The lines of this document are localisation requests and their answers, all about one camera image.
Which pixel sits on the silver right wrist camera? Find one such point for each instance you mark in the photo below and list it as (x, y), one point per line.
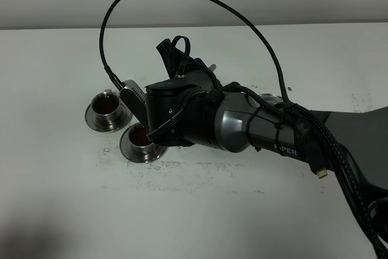
(135, 100)

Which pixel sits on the far stainless steel saucer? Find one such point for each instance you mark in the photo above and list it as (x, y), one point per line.
(102, 126)

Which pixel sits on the black and grey right robot arm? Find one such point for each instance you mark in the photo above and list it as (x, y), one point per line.
(351, 145)

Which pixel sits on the near stainless steel teacup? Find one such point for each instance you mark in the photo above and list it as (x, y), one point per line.
(136, 138)

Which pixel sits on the near stainless steel saucer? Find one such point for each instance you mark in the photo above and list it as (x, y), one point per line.
(142, 156)

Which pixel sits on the stainless steel teapot saucer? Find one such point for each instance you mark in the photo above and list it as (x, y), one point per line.
(272, 99)

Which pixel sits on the far stainless steel teacup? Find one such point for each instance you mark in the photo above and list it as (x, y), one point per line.
(106, 105)

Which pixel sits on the stainless steel teacup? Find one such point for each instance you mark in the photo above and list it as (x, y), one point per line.
(106, 105)
(136, 138)

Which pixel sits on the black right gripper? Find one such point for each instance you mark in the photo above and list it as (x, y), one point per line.
(182, 111)

